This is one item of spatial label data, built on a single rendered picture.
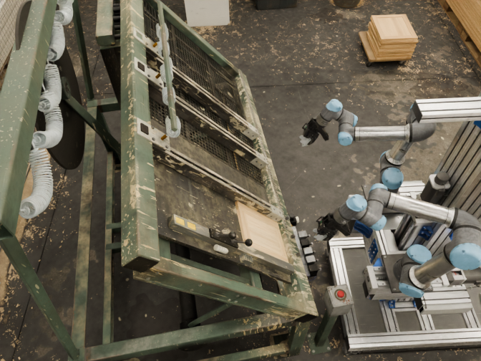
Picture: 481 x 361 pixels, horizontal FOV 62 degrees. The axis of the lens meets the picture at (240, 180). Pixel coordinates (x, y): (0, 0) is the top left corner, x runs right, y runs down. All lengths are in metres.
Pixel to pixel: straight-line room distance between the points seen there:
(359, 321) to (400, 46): 3.30
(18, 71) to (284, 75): 3.76
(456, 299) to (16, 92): 2.32
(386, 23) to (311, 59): 0.96
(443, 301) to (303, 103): 2.87
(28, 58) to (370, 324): 2.64
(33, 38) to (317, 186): 2.81
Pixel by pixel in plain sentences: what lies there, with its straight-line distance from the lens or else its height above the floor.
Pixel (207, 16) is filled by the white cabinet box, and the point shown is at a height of 0.15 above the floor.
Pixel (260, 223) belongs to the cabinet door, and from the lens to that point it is 2.43.
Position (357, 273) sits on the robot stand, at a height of 0.21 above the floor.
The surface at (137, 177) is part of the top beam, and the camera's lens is 1.65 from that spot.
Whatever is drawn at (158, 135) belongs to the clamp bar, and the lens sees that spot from 1.91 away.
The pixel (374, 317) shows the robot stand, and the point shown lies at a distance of 3.20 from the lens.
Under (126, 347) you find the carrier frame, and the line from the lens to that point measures 2.51.
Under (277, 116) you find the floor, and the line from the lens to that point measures 4.54.
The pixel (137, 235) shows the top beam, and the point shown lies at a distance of 1.49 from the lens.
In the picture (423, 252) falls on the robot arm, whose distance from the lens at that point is 2.27.
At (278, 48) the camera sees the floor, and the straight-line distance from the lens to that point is 5.53.
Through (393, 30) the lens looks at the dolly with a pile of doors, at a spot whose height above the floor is 0.40.
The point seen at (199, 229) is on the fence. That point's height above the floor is 1.53.
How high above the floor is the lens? 3.12
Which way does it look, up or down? 53 degrees down
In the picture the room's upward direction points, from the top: 2 degrees counter-clockwise
